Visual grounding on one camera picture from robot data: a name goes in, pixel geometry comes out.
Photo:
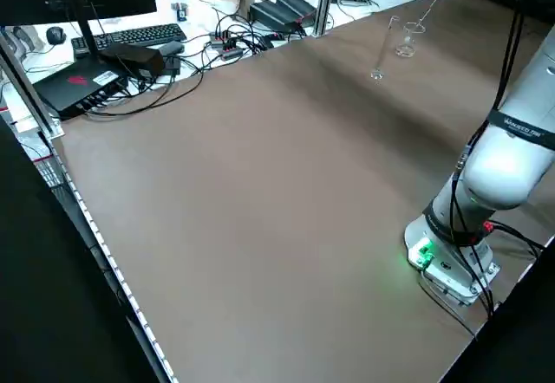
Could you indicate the grey usb hub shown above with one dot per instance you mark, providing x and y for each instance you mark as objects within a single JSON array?
[{"x": 227, "y": 49}]

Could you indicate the grey power adapter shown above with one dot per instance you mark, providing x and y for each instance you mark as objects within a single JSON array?
[{"x": 169, "y": 47}]

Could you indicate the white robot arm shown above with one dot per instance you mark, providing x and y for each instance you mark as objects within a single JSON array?
[{"x": 498, "y": 170}]

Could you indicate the aluminium profile post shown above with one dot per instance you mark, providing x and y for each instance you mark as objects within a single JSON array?
[
  {"x": 323, "y": 6},
  {"x": 26, "y": 92}
]

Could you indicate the black keyboard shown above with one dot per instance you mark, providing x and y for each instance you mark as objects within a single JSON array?
[{"x": 139, "y": 34}]

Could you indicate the black power brick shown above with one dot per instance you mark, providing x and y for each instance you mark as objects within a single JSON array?
[{"x": 134, "y": 58}]

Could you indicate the clear glass graduated cylinder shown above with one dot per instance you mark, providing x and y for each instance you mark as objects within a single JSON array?
[{"x": 377, "y": 74}]

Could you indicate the black box with red logo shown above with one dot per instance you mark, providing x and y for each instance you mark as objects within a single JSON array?
[{"x": 65, "y": 90}]

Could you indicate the clear glass beaker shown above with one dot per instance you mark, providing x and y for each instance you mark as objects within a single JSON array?
[{"x": 405, "y": 51}]

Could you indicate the black computer mouse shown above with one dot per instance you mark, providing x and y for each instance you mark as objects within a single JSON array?
[{"x": 56, "y": 35}]

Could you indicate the black stepped box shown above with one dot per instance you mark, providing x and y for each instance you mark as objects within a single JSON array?
[
  {"x": 299, "y": 6},
  {"x": 269, "y": 12}
]

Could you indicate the small blue bottle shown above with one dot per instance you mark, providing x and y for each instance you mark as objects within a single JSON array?
[{"x": 182, "y": 12}]

